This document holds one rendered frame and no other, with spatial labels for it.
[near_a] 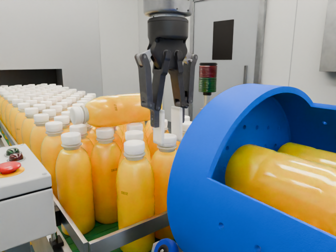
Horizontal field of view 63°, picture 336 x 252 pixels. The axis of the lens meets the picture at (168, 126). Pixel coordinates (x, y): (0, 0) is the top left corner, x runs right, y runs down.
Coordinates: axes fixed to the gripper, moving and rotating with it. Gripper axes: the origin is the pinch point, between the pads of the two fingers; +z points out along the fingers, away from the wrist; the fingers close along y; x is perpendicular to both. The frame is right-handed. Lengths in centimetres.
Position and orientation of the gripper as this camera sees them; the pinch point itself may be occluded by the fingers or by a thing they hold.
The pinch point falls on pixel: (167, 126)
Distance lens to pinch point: 54.7
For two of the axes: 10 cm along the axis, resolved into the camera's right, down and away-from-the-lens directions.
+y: 8.0, -1.4, 5.8
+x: -6.0, -1.8, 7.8
